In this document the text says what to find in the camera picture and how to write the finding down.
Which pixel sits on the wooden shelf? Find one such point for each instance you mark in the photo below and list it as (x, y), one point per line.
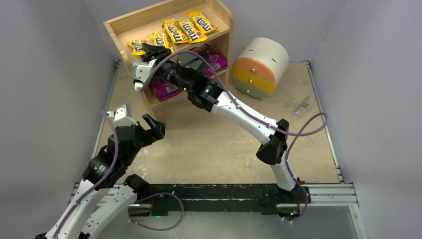
(139, 24)

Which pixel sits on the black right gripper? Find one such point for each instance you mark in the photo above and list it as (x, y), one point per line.
(161, 62)

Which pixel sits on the purple candy bag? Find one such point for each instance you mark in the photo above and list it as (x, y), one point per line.
(163, 90)
(216, 59)

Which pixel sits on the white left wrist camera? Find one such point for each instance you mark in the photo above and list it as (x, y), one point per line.
(122, 116)

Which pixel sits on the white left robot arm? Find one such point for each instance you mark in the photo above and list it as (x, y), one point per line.
(84, 218)

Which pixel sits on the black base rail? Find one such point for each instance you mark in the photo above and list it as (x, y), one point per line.
(267, 199)

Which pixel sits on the clear plastic packet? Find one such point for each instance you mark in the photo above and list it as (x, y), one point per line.
(304, 106)

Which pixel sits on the yellow M&M bag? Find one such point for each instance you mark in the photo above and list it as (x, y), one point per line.
(193, 34)
(160, 38)
(201, 21)
(137, 47)

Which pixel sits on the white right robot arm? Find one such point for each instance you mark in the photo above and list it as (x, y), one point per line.
(185, 69)

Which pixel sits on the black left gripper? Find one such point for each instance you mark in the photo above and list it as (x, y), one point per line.
(143, 134)

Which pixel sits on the round pastel drawer cabinet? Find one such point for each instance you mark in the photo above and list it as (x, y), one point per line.
(260, 67)

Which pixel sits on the yellow M&M bag face down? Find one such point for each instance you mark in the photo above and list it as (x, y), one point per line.
(175, 33)

